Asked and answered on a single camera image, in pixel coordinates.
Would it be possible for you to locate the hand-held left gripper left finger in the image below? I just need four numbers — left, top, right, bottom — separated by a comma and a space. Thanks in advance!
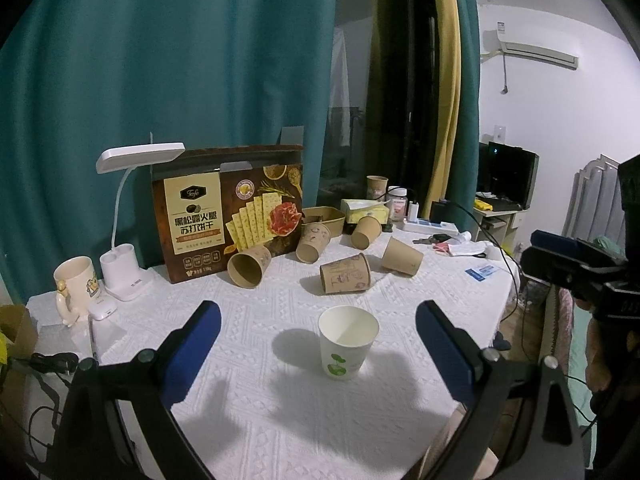
30, 300, 223, 480

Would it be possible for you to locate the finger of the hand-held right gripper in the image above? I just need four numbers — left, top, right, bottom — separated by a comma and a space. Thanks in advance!
520, 247, 613, 302
530, 229, 626, 263

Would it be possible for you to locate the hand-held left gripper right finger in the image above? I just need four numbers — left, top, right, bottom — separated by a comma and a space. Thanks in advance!
416, 300, 587, 480

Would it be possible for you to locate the white paper cup green print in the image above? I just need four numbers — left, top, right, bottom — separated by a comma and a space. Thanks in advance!
318, 306, 380, 381

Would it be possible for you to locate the brown paper cup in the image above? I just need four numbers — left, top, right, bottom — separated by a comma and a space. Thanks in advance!
319, 253, 372, 295
366, 175, 389, 202
382, 236, 425, 277
295, 222, 332, 264
227, 245, 273, 290
350, 215, 383, 250

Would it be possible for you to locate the beige computer desk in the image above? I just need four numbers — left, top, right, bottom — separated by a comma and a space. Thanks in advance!
470, 195, 531, 256

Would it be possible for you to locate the white textured tablecloth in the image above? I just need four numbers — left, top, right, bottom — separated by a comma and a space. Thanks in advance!
25, 227, 517, 480

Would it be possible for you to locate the crumpled white wrapper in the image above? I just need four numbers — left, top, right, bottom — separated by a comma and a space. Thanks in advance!
446, 231, 506, 261

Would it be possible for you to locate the black monitor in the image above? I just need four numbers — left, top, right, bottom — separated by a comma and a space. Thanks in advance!
477, 141, 540, 208

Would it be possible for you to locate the small white device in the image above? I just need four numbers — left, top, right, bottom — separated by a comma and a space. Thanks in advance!
88, 297, 118, 321

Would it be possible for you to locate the key bunch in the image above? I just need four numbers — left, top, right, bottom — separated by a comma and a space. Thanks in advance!
413, 234, 451, 251

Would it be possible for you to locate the white power strip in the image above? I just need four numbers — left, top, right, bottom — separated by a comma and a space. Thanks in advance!
403, 217, 458, 235

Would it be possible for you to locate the white desk lamp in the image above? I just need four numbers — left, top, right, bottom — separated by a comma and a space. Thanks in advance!
96, 143, 186, 303

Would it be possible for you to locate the white mug yellow duck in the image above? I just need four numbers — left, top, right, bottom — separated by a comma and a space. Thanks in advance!
53, 256, 103, 328

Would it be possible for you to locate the brown cracker box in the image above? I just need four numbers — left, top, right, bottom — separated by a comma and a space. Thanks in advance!
151, 145, 305, 285

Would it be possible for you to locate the clear jar white lid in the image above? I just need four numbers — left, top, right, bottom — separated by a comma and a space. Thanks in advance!
388, 186, 408, 223

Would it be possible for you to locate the yellow tissue box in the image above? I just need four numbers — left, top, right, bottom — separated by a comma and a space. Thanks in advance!
340, 198, 393, 226

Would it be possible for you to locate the narrow teal curtain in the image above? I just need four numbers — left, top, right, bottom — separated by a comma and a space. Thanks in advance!
445, 0, 482, 206

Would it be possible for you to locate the cardboard box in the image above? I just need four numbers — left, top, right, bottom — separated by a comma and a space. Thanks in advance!
0, 304, 39, 391

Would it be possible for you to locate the brown paper bowl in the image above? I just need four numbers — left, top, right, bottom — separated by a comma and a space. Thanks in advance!
300, 206, 348, 237

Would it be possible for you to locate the white air conditioner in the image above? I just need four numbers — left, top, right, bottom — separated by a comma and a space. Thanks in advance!
480, 29, 580, 71

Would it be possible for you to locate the yellow curtain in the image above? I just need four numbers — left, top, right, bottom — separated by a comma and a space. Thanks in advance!
425, 0, 462, 206

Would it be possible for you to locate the dark glass sliding door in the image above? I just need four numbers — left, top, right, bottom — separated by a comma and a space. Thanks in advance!
320, 0, 441, 198

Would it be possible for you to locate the wide teal curtain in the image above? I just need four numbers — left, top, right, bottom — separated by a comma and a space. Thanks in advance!
0, 0, 338, 306

